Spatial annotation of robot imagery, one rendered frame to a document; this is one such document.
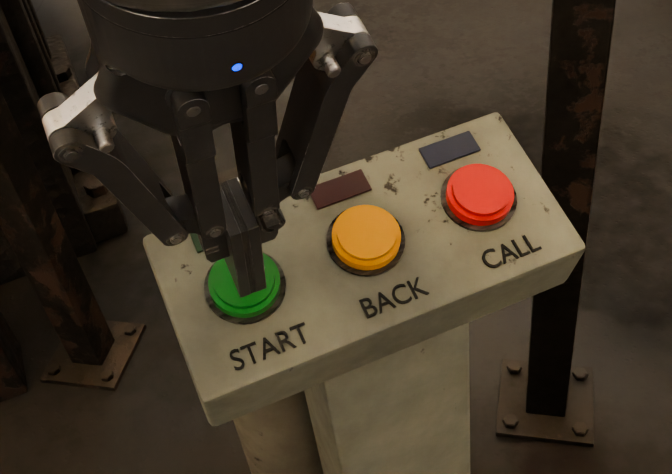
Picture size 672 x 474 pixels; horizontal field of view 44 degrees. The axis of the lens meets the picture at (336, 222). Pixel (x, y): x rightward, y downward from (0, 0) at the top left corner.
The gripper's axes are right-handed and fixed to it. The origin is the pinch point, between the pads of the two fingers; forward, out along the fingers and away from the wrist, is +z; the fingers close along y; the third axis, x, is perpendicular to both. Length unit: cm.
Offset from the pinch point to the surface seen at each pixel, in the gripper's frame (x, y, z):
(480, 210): 1.3, -14.1, 4.3
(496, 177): -0.3, -16.1, 4.3
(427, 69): -74, -61, 96
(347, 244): 0.3, -6.1, 4.3
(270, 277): 0.6, -1.3, 4.3
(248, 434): -1.4, 1.8, 39.4
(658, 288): -7, -62, 72
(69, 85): -99, 8, 98
